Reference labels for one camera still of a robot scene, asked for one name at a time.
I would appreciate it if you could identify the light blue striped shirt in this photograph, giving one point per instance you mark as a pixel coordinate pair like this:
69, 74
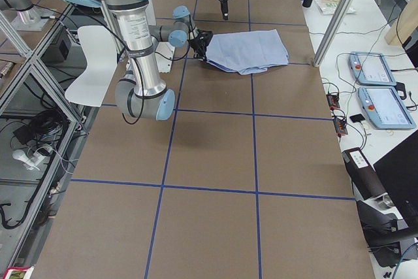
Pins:
247, 52

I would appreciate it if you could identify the white plastic chair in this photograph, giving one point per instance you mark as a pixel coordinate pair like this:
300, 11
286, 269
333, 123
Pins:
99, 49

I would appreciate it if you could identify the upper blue teach pendant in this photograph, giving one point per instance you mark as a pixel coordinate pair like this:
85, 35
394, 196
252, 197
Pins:
371, 69

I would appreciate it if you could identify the blue teach pendant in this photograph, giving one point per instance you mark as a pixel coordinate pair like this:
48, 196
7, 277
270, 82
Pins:
384, 108
371, 69

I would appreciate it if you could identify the lower blue teach pendant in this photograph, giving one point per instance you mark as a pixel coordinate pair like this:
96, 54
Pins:
384, 108

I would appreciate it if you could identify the black computer monitor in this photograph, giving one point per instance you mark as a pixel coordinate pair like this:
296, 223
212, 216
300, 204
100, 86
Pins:
397, 171

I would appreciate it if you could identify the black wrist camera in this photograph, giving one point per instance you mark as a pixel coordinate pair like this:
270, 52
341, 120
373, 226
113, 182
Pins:
204, 35

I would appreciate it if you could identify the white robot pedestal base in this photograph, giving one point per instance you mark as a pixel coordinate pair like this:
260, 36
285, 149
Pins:
163, 57

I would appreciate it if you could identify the aluminium frame post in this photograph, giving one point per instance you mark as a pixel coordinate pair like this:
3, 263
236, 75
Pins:
331, 31

